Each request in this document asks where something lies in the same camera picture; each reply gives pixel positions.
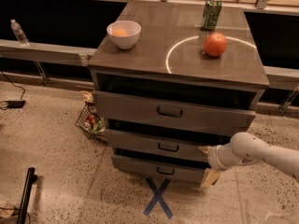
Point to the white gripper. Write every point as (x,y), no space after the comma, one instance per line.
(214,159)

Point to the grey drawer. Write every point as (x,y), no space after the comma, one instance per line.
(155,145)
(166,170)
(170,114)

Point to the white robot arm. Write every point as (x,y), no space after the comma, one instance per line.
(246,149)

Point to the grey bottom drawer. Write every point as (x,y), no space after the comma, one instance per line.
(166,170)

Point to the grey drawer cabinet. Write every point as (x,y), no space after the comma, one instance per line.
(168,63)

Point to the grey top drawer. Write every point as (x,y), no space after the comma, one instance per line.
(170,114)

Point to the blue tape cross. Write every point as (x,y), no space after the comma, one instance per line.
(158,198)

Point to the red apple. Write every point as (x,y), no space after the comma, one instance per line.
(215,44)

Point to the white bowl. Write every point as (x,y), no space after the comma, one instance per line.
(133,30)

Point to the green soda can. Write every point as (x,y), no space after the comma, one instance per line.
(211,14)

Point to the orange fruit in bowl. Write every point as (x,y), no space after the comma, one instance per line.
(120,33)

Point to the black bar stand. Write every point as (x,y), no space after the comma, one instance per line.
(29,181)

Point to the clear plastic water bottle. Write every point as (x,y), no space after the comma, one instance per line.
(19,33)

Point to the black wire basket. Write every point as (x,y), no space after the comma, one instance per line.
(91,125)

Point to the grey metal shelf rail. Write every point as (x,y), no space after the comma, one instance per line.
(46,53)

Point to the black power adapter with cable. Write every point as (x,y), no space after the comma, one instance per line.
(12,104)

